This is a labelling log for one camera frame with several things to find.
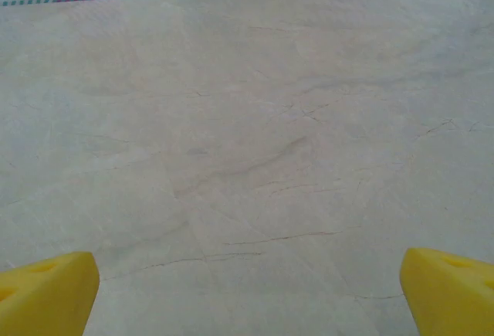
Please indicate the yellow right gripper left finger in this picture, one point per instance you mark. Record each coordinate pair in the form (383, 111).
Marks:
(46, 297)

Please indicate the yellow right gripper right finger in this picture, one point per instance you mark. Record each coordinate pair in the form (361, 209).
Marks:
(451, 297)

